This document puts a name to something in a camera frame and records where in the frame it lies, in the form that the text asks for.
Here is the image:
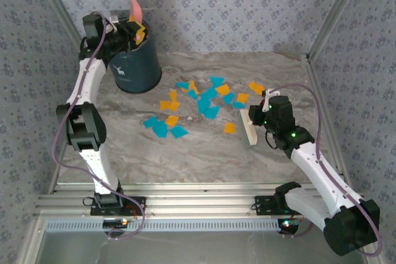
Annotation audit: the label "cream hand brush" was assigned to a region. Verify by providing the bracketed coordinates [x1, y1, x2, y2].
[239, 108, 259, 146]

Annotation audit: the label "pink plastic dustpan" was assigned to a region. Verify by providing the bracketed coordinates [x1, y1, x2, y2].
[127, 0, 145, 45]

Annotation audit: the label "dark blue deer trash bin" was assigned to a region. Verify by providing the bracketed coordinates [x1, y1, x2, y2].
[108, 20, 163, 94]

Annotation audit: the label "small controller board with LEDs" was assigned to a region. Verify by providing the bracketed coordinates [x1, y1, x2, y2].
[277, 218, 301, 236]
[103, 218, 129, 229]

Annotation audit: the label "grey sheet metal panel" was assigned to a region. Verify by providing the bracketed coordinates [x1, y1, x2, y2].
[32, 229, 372, 264]

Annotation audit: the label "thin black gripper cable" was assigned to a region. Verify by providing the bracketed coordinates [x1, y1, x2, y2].
[265, 130, 278, 150]

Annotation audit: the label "aluminium frame post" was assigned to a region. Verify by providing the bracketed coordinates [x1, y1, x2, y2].
[30, 0, 93, 62]
[307, 0, 369, 62]

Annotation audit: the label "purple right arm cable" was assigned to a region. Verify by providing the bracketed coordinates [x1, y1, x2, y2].
[270, 83, 383, 257]

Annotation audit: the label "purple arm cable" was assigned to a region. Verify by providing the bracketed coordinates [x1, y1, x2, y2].
[270, 83, 383, 257]
[51, 12, 146, 241]

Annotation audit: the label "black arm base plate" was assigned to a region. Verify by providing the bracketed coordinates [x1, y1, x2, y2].
[90, 195, 147, 217]
[254, 195, 311, 216]

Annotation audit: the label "aluminium extrusion rail bed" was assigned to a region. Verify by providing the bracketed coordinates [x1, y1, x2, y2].
[33, 182, 371, 219]

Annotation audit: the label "grey slotted cable duct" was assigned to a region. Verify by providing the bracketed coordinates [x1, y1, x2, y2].
[45, 218, 281, 233]

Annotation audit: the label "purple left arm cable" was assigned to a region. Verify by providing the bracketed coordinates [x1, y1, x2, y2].
[51, 12, 146, 241]

